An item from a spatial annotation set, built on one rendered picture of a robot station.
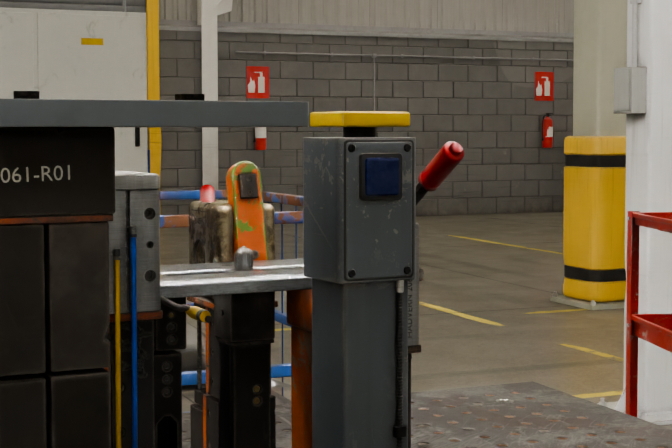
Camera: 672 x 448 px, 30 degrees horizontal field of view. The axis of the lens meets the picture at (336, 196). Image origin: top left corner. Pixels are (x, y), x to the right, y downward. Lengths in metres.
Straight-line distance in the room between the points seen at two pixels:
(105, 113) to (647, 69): 4.31
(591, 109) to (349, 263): 7.35
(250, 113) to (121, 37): 8.36
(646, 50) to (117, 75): 4.99
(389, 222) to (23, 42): 8.18
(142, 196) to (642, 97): 4.11
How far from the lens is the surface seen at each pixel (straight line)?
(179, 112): 0.86
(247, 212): 1.45
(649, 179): 5.06
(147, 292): 1.06
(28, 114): 0.83
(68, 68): 9.14
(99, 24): 9.20
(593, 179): 8.19
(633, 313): 3.86
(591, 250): 8.22
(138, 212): 1.05
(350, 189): 0.95
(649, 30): 5.07
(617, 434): 1.91
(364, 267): 0.96
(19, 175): 0.86
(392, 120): 0.97
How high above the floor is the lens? 1.15
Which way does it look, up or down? 3 degrees down
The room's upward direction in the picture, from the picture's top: straight up
